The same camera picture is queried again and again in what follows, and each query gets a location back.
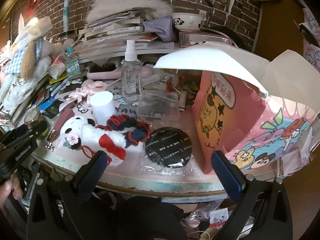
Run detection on black round compact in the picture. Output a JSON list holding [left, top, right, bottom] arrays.
[[144, 127, 193, 168]]

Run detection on painted vertical pipe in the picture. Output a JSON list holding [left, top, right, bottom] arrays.
[[62, 0, 73, 33]]

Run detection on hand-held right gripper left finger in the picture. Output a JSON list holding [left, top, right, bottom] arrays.
[[26, 151, 118, 240]]

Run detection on black comb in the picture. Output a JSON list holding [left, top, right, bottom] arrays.
[[299, 22, 317, 48]]

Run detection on clear plastic box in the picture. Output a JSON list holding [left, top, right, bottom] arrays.
[[136, 91, 181, 122]]

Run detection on clear spray bottle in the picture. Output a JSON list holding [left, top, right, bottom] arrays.
[[121, 40, 143, 104]]

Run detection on white panda bowl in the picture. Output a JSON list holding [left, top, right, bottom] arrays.
[[172, 12, 207, 30]]

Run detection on pink printed table mat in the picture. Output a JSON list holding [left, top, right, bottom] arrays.
[[32, 80, 225, 195]]

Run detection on person's left hand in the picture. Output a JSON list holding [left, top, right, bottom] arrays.
[[0, 173, 24, 212]]

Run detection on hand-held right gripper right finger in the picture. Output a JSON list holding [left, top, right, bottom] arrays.
[[211, 151, 293, 240]]

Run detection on cartoon sticker sheet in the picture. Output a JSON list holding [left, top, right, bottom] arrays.
[[302, 7, 320, 68]]

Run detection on white panda plush toy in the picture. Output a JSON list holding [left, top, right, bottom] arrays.
[[54, 116, 128, 167]]

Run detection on person's dark pants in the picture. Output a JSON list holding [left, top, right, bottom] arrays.
[[127, 196, 185, 240]]

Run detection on plush rabbit toy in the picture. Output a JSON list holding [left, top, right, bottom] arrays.
[[0, 17, 54, 108]]

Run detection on purple cloth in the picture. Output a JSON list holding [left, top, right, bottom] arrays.
[[144, 16, 179, 42]]

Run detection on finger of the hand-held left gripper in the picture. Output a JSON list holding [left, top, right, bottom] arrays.
[[15, 123, 48, 140]]

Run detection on dark green printed packet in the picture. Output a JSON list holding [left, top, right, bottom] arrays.
[[41, 99, 66, 119]]

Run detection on dark round object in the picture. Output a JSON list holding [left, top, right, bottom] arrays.
[[207, 25, 248, 48]]

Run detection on navy red scrunchie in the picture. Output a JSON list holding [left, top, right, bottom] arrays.
[[106, 114, 150, 147]]

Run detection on stack of books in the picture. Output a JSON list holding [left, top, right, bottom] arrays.
[[79, 10, 175, 55]]

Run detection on pink cartoon cardboard box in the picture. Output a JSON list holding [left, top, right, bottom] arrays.
[[154, 41, 320, 183]]

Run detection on crumpled white pink wrapper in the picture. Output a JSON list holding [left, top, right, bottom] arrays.
[[49, 55, 68, 79]]

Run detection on white fluffy fur item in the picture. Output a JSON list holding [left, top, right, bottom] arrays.
[[86, 0, 174, 25]]

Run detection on glass jar gold lid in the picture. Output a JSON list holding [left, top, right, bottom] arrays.
[[24, 108, 49, 137]]

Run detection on white cylinder container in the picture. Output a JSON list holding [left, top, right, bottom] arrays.
[[89, 91, 116, 128]]

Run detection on pink hairbrush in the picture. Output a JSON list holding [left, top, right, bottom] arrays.
[[87, 63, 123, 80]]

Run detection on small teal label bottle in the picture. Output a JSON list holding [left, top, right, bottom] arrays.
[[64, 46, 83, 80]]

